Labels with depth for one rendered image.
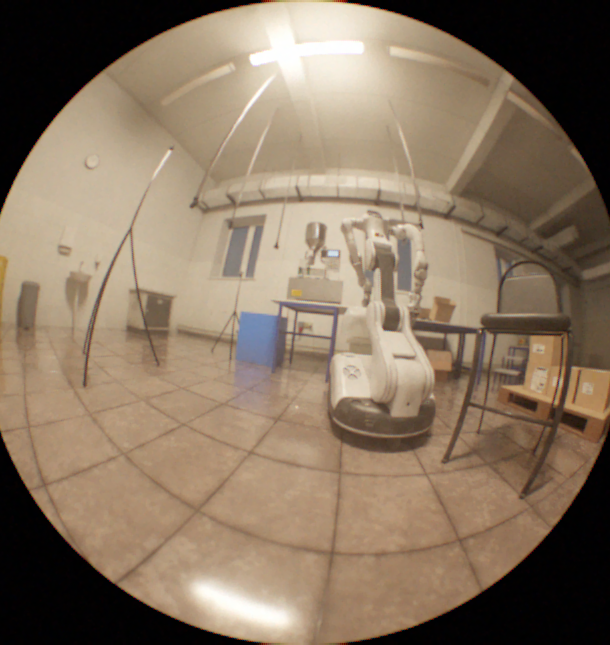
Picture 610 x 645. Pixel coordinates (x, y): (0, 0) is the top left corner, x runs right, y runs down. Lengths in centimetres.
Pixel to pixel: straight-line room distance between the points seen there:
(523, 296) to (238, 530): 142
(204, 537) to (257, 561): 13
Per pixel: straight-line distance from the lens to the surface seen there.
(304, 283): 210
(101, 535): 61
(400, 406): 83
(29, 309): 355
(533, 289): 124
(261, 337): 231
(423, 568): 59
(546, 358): 213
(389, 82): 424
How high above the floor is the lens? 48
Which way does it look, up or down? 2 degrees up
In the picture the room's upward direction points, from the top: 7 degrees clockwise
